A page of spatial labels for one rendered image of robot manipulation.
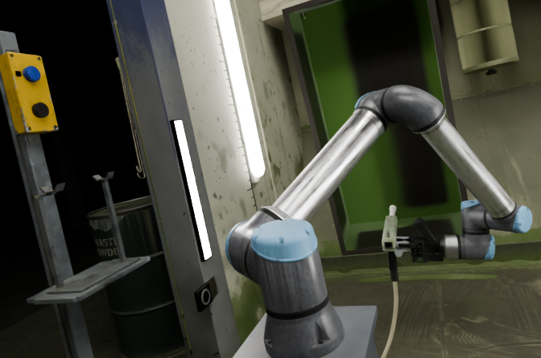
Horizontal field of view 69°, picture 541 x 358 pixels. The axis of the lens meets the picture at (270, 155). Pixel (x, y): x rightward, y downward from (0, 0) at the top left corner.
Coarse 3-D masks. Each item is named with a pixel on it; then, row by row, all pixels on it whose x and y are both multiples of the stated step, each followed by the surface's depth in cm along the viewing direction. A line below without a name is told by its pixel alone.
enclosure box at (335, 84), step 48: (336, 0) 187; (384, 0) 188; (432, 0) 152; (336, 48) 201; (384, 48) 194; (432, 48) 188; (336, 96) 208; (384, 144) 207; (336, 192) 206; (384, 192) 215; (432, 192) 207
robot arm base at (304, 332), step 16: (320, 304) 86; (272, 320) 88; (288, 320) 85; (304, 320) 85; (320, 320) 86; (336, 320) 89; (272, 336) 87; (288, 336) 84; (304, 336) 84; (320, 336) 85; (336, 336) 86; (272, 352) 87; (288, 352) 84; (304, 352) 83; (320, 352) 83
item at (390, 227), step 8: (392, 208) 183; (392, 216) 168; (392, 224) 158; (384, 232) 150; (392, 232) 149; (384, 240) 143; (392, 240) 142; (384, 248) 143; (392, 248) 142; (392, 256) 153; (392, 264) 154; (392, 272) 154; (392, 280) 155
